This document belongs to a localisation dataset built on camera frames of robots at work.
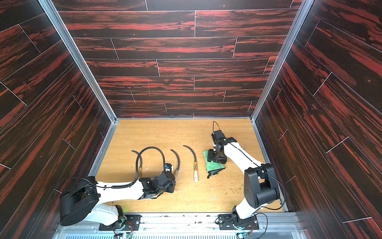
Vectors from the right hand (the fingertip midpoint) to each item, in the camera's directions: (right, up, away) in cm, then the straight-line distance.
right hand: (216, 159), depth 90 cm
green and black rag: (-3, -4, -4) cm, 7 cm away
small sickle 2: (-23, -6, +1) cm, 24 cm away
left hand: (-24, -14, -5) cm, 28 cm away
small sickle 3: (-12, -9, -1) cm, 15 cm away
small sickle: (-48, -6, +3) cm, 49 cm away
